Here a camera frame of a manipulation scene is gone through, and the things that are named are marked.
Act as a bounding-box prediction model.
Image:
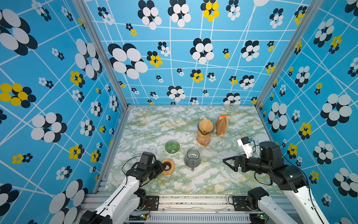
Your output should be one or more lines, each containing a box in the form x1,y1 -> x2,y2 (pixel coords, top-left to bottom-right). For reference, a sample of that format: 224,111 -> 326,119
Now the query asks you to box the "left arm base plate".
124,194 -> 160,211

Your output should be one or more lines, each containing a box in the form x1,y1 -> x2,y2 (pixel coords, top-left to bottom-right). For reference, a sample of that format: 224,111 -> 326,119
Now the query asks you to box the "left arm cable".
121,155 -> 143,180

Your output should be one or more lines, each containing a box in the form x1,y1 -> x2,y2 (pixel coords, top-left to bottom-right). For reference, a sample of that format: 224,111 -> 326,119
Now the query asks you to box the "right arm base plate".
227,195 -> 263,211

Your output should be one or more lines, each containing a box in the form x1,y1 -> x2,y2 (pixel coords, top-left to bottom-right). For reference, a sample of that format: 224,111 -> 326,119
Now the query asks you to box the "right green circuit board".
250,214 -> 266,224

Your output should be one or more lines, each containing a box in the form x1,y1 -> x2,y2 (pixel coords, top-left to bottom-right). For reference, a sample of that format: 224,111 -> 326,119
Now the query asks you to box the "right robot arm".
223,141 -> 329,224

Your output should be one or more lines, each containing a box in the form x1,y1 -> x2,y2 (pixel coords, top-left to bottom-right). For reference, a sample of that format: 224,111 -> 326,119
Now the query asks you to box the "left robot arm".
79,152 -> 166,224

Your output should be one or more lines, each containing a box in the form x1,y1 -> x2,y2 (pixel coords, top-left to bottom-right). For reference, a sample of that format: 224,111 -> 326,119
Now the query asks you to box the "clear grey glass dripper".
197,120 -> 215,135

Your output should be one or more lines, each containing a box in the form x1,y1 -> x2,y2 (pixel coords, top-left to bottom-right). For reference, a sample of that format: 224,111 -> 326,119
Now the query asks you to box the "green glass dripper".
165,140 -> 180,154

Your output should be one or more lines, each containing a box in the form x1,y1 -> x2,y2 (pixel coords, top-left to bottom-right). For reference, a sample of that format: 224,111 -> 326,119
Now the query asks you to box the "wooden ring holder left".
161,159 -> 175,175

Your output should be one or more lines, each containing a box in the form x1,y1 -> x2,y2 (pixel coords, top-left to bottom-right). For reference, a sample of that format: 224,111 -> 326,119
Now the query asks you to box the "orange coffee filter box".
215,115 -> 228,136

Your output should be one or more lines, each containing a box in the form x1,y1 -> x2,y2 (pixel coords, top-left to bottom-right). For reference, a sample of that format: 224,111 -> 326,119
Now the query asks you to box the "aluminium front rail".
75,194 -> 319,224

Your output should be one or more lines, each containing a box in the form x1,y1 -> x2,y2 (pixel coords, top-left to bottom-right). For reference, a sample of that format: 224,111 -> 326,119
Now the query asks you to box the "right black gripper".
223,152 -> 271,175

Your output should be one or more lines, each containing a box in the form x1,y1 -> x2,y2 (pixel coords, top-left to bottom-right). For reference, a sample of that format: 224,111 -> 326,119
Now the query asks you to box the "left green circuit board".
129,213 -> 150,221

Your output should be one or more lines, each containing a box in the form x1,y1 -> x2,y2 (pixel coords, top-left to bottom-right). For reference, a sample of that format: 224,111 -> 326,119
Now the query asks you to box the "green circuit board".
250,214 -> 266,224
129,213 -> 150,221

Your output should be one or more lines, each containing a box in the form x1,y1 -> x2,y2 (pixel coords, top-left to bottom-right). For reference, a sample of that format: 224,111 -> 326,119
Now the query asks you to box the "grey glass pitcher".
184,147 -> 201,171

